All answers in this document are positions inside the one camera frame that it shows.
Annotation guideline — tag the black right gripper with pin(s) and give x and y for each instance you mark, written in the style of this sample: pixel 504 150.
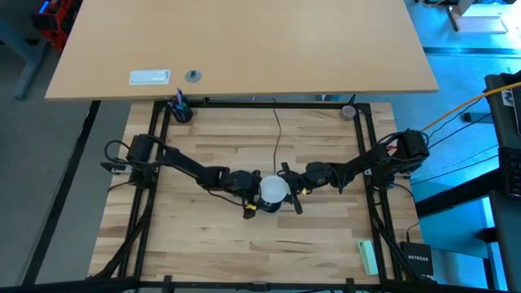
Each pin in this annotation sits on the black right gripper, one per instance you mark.
pixel 303 182

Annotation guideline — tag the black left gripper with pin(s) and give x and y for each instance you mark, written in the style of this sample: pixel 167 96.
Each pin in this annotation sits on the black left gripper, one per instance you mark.
pixel 240 185

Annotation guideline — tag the white round lid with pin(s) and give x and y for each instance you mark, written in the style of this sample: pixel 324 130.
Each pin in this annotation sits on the white round lid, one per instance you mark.
pixel 274 188

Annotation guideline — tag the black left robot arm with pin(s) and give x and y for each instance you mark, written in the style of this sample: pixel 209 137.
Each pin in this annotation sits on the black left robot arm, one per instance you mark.
pixel 183 163

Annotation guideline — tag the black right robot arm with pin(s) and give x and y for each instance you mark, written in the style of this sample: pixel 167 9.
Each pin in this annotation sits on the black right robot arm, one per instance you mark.
pixel 366 160

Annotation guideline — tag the patterned round bowl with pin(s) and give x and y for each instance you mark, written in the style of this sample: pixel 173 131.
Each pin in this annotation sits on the patterned round bowl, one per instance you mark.
pixel 348 112

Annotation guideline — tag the mint green stapler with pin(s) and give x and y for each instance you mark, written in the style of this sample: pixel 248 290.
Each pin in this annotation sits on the mint green stapler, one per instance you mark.
pixel 368 257

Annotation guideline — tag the purple pen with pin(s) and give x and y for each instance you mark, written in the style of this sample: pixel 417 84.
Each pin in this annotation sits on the purple pen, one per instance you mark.
pixel 179 95

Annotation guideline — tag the grey round desk grommet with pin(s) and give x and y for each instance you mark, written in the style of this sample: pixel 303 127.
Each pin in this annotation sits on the grey round desk grommet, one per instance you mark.
pixel 193 76

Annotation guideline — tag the light wooden desk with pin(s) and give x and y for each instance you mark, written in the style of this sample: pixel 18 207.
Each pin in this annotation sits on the light wooden desk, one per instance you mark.
pixel 244 49

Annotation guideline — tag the white rectangular desk outlet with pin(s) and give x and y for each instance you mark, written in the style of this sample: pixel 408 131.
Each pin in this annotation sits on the white rectangular desk outlet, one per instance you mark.
pixel 149 77

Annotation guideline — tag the black equipment stand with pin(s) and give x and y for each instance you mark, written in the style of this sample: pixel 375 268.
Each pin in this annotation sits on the black equipment stand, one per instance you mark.
pixel 506 228

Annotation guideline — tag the grey desk leg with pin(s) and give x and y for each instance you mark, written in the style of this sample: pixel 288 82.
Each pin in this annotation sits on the grey desk leg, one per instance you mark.
pixel 28 69

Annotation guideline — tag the red tool cart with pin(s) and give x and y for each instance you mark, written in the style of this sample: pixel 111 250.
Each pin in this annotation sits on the red tool cart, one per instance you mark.
pixel 57 22

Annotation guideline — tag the black aluminium table frame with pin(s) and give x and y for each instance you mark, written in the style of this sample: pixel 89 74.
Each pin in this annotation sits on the black aluminium table frame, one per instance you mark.
pixel 368 171

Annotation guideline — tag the black Netgear switch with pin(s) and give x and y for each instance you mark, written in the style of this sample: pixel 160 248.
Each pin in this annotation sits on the black Netgear switch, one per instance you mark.
pixel 417 258

